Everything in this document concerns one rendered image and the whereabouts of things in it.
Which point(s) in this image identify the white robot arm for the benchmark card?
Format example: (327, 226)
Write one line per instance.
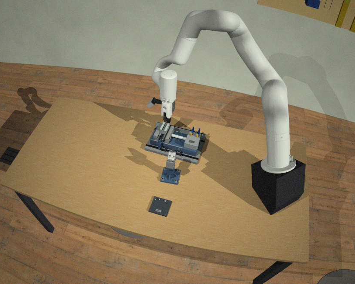
(274, 91)

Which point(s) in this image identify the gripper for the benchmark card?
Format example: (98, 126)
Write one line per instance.
(167, 110)

